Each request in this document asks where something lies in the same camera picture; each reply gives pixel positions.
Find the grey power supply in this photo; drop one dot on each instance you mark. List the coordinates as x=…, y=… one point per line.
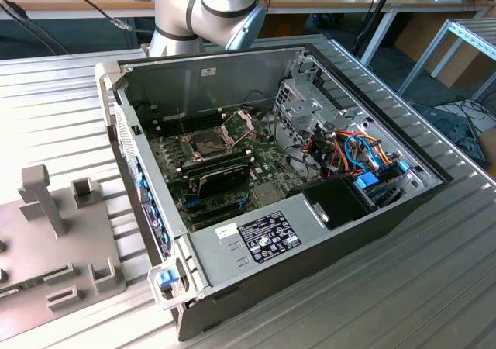
x=224, y=267

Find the black graphics card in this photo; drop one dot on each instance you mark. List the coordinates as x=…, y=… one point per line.
x=224, y=178

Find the large brown cardboard box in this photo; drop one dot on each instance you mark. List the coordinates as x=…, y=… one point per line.
x=422, y=35

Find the open black PC case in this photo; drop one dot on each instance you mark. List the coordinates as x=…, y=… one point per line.
x=348, y=248

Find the blue case latch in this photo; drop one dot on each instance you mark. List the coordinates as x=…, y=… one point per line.
x=166, y=278

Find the small brown cardboard box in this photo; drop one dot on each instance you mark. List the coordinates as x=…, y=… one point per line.
x=489, y=147

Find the metal drive cage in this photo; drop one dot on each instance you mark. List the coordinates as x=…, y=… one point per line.
x=302, y=108

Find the blue disk carrier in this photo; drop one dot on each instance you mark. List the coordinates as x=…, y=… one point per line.
x=366, y=181

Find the CPU socket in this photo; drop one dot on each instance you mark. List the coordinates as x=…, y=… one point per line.
x=207, y=145

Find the thin metal locking lever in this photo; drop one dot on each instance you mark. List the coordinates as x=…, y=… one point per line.
x=183, y=124

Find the green motherboard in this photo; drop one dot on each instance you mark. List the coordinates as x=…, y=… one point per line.
x=259, y=153

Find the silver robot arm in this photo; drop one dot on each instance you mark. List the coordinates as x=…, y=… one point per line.
x=217, y=0

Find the green RAM stick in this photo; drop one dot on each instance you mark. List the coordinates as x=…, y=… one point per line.
x=29, y=284
x=215, y=163

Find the aluminium frame table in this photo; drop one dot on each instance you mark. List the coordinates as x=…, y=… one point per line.
x=480, y=35

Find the silver chipset heat sink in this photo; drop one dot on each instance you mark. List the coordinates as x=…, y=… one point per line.
x=266, y=194

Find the black slanted pole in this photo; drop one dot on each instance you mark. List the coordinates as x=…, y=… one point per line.
x=383, y=0

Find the grey parts rack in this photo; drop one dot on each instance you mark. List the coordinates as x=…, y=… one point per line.
x=46, y=248

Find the light wooden desk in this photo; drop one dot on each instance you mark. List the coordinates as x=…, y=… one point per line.
x=341, y=1

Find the black expansion slot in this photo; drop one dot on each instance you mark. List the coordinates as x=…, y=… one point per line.
x=217, y=208
x=219, y=216

